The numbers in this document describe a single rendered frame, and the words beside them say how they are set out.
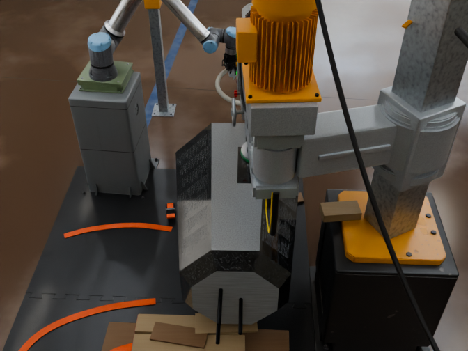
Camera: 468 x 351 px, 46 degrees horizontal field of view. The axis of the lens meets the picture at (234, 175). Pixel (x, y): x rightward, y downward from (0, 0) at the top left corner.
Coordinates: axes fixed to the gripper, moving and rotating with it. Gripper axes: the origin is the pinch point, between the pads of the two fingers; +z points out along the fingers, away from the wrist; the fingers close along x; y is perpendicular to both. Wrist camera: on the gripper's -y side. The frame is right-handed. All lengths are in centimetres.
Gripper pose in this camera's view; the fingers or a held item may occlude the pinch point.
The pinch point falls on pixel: (232, 75)
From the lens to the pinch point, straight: 389.6
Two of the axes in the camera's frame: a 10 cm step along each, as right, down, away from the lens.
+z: -0.6, 7.0, 7.2
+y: -8.1, 3.9, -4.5
